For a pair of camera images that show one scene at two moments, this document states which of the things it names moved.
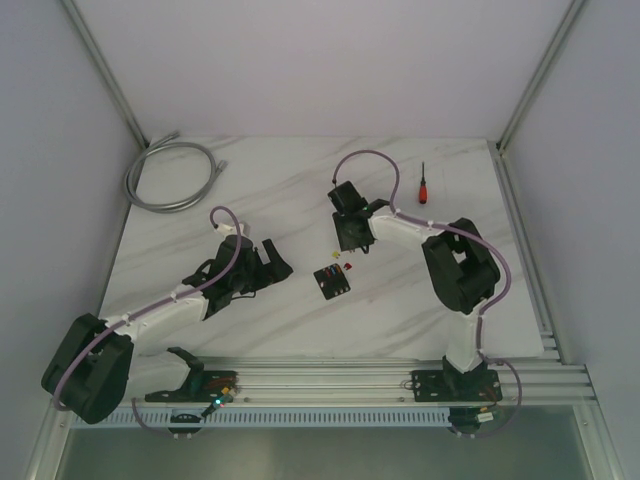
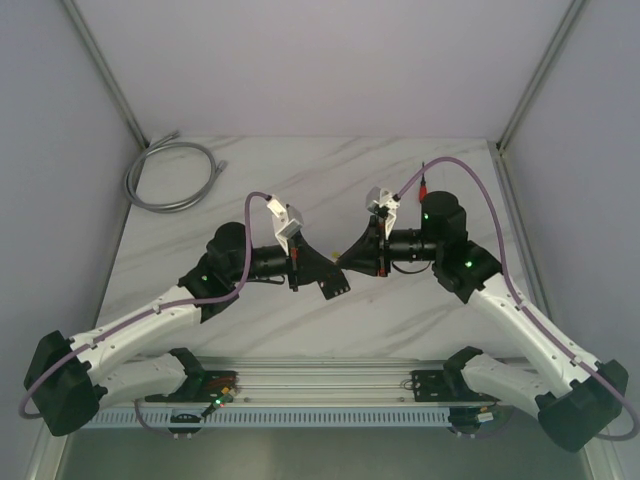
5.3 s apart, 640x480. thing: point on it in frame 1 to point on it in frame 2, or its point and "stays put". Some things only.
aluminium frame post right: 572,12 stays put
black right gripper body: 345,237 to 412,245
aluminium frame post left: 97,57 stays put
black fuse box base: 332,281 stays put
